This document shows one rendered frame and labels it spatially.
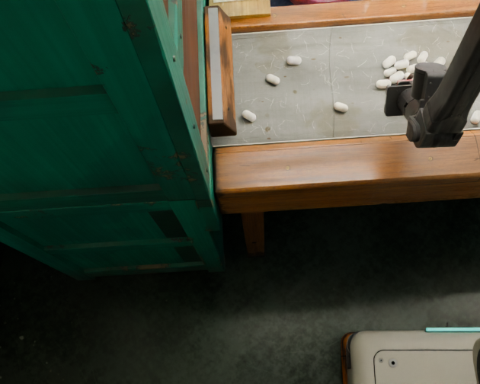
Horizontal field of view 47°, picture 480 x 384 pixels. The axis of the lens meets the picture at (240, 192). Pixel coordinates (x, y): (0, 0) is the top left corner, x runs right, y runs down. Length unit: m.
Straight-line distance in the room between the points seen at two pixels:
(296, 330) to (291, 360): 0.10
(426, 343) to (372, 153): 0.65
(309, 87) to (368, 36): 0.20
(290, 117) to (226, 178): 0.22
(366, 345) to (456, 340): 0.26
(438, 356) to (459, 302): 0.38
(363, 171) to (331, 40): 0.36
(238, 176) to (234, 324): 0.81
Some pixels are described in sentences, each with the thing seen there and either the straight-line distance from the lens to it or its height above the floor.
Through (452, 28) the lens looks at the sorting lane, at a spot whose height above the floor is 0.74.
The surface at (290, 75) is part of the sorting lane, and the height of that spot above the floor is 0.74.
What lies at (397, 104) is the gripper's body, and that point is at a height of 0.87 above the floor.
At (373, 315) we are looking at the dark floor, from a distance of 1.95.
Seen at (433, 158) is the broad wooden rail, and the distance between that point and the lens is 1.28.
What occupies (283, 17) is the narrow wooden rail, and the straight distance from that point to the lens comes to 1.41.
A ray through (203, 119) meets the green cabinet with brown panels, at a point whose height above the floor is 0.87.
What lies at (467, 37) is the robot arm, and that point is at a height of 1.20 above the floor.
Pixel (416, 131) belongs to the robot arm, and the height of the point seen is 0.99.
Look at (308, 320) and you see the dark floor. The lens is 1.92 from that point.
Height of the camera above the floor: 1.91
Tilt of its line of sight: 72 degrees down
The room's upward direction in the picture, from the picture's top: 8 degrees counter-clockwise
